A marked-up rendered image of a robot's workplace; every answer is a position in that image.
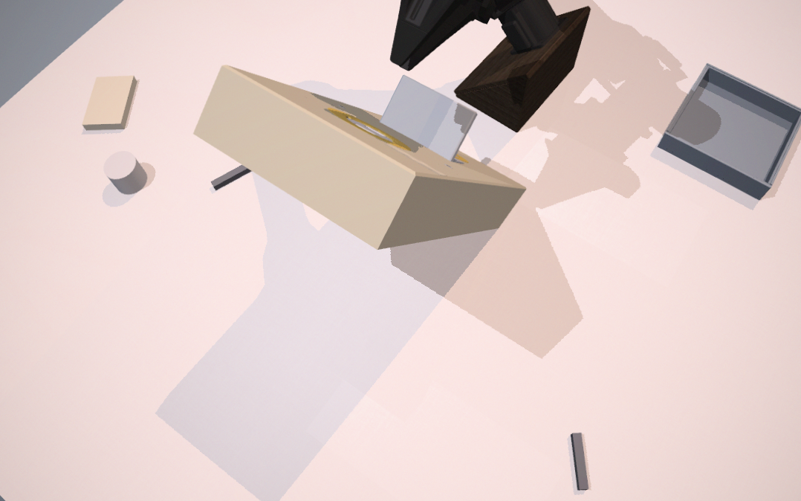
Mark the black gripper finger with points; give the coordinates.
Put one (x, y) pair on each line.
(417, 21)
(457, 20)

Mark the beige flat box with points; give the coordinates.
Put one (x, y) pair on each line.
(110, 103)

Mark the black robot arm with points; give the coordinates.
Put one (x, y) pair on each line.
(528, 24)

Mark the grey flat bar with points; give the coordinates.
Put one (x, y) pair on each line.
(579, 461)
(230, 176)

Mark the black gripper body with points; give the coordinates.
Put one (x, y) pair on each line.
(482, 8)

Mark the beige rectangular block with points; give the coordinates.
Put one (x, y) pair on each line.
(385, 193)

